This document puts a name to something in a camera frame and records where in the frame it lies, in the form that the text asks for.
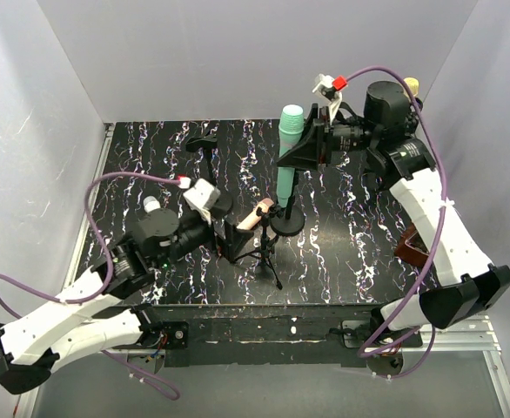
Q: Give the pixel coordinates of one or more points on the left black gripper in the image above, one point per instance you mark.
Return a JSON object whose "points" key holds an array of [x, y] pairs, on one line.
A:
{"points": [[219, 238]]}

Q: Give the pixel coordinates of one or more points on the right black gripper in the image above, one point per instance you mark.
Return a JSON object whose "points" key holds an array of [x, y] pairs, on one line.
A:
{"points": [[318, 138]]}

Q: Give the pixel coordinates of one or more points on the pink microphone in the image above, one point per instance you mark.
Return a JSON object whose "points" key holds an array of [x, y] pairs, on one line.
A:
{"points": [[254, 217]]}

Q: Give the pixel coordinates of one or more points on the green microphone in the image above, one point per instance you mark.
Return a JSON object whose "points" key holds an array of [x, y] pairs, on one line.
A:
{"points": [[290, 128]]}

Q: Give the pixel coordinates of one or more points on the small black tripod stand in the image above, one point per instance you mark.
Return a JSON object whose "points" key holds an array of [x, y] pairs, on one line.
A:
{"points": [[265, 249]]}

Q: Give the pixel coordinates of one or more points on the yellow microphone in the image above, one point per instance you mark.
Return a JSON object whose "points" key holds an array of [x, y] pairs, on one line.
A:
{"points": [[413, 85]]}

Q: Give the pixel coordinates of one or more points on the black tripod shock-mount stand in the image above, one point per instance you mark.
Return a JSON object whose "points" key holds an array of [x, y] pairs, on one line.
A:
{"points": [[412, 119]]}

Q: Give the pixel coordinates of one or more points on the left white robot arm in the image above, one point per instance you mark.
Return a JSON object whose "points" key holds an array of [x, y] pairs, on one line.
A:
{"points": [[65, 329]]}

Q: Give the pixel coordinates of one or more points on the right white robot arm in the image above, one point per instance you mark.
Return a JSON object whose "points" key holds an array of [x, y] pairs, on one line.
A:
{"points": [[469, 282]]}

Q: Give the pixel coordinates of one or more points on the black round-base mic stand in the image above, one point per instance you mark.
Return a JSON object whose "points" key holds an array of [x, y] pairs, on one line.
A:
{"points": [[291, 221]]}

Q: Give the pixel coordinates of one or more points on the black rear mic stand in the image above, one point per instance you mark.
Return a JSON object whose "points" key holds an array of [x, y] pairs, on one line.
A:
{"points": [[207, 144]]}

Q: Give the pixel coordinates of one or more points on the white microphone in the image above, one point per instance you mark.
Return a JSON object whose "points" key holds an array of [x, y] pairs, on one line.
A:
{"points": [[151, 204]]}

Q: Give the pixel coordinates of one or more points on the brown box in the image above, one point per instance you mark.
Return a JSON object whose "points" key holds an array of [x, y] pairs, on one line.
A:
{"points": [[411, 248]]}

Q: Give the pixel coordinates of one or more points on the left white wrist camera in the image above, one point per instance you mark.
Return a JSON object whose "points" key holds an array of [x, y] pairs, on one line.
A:
{"points": [[200, 196]]}

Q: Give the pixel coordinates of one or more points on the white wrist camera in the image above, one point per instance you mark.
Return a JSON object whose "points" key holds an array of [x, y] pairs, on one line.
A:
{"points": [[330, 89], [200, 196]]}

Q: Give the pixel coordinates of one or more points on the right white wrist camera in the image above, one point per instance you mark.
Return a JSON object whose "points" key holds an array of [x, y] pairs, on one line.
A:
{"points": [[330, 89]]}

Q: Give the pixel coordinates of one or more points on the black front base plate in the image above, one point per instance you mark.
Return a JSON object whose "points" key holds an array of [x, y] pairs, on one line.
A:
{"points": [[263, 334]]}

